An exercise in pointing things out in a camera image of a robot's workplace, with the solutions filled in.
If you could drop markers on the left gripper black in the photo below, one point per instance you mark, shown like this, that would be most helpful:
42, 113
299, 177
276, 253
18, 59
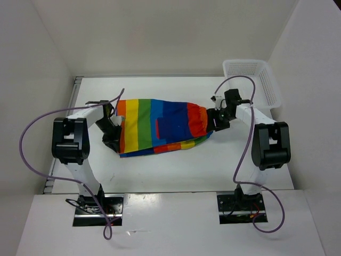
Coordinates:
113, 142

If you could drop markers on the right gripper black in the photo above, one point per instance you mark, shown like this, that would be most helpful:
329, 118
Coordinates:
211, 114

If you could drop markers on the rainbow striped shorts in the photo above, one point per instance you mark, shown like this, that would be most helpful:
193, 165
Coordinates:
154, 126

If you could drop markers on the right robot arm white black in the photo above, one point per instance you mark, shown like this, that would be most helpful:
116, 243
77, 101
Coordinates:
268, 142

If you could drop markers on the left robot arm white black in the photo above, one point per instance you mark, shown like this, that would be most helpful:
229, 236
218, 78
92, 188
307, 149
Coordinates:
76, 161

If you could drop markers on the white plastic basket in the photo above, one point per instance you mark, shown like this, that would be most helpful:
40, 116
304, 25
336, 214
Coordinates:
267, 94

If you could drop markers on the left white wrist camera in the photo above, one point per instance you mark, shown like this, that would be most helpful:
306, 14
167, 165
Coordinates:
117, 120

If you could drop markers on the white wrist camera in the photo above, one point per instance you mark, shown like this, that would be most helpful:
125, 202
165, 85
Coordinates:
117, 120
219, 102

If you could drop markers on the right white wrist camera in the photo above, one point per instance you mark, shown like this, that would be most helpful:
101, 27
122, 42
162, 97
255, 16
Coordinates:
219, 102

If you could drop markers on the aluminium table edge rail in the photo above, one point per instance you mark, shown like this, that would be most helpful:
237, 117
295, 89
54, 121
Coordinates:
60, 146

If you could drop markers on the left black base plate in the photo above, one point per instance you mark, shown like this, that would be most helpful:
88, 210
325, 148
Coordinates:
88, 214

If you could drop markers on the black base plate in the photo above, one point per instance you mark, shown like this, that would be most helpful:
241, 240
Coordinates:
231, 212
88, 214

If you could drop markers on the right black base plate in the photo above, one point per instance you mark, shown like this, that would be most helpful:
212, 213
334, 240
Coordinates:
231, 212

